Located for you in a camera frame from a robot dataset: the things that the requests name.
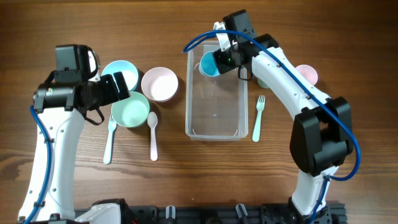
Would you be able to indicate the blue plastic cup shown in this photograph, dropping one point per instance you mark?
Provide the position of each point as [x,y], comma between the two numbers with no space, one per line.
[207,66]

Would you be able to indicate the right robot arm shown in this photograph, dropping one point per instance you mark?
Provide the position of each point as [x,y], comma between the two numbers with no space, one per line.
[322,143]

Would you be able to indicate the green plastic cup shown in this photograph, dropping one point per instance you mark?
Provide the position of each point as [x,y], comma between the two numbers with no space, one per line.
[262,84]

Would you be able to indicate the blue plastic bowl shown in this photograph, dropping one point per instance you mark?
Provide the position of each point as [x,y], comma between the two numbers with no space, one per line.
[129,71]

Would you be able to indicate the green plastic fork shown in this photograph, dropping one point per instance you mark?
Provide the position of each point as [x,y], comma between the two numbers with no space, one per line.
[260,105]

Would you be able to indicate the pink plastic bowl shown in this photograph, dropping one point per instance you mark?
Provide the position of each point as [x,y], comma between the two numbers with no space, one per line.
[159,84]

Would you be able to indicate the green plastic bowl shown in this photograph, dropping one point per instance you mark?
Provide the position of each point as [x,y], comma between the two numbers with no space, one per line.
[131,112]

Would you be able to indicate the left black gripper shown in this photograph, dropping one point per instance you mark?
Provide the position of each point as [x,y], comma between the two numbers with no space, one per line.
[109,90]

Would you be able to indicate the pink plastic cup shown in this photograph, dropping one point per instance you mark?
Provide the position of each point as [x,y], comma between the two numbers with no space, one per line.
[309,73]

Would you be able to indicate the light blue plastic fork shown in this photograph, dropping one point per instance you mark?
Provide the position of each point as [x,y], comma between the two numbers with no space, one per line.
[108,152]

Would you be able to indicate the clear plastic storage container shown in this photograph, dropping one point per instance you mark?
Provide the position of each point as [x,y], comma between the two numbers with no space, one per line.
[216,107]

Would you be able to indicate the pink plastic spoon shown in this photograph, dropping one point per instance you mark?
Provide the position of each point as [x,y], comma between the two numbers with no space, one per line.
[152,122]

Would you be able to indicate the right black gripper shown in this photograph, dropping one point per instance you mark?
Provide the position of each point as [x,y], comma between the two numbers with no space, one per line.
[219,62]

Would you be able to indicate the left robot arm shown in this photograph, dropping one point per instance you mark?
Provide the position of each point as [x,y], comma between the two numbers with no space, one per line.
[60,106]

